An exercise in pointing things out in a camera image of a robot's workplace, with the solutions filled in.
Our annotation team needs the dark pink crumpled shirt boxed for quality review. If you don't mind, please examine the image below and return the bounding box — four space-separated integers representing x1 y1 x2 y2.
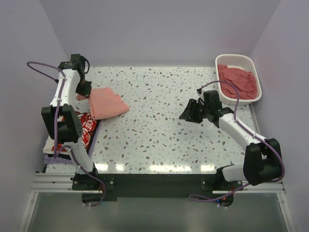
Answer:
218 65 258 100

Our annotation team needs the salmon pink t shirt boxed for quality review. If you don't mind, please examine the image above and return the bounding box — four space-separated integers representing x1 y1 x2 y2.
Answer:
76 87 129 120

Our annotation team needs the aluminium extrusion rail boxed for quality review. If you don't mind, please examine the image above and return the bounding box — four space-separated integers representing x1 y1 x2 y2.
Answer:
31 173 285 194

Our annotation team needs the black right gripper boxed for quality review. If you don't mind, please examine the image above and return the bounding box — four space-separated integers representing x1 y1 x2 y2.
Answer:
179 99 210 124

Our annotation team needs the white plastic laundry basket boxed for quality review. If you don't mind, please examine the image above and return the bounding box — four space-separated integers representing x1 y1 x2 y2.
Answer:
215 54 262 105

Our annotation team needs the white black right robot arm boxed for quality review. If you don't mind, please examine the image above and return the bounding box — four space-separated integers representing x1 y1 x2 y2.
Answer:
179 90 285 190

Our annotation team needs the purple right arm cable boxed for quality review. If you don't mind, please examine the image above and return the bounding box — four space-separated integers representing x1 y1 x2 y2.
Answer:
188 80 283 202

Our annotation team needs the red white printed folded shirt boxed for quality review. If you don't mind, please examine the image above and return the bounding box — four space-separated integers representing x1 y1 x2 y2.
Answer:
56 111 101 153

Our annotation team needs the lavender folded shirt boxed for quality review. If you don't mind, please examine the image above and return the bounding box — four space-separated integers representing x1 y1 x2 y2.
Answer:
43 136 96 164

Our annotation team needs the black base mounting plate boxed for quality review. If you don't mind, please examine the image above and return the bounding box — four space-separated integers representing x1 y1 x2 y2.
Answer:
71 174 242 203

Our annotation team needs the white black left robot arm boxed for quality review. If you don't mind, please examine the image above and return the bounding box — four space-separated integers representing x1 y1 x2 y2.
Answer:
41 54 100 189

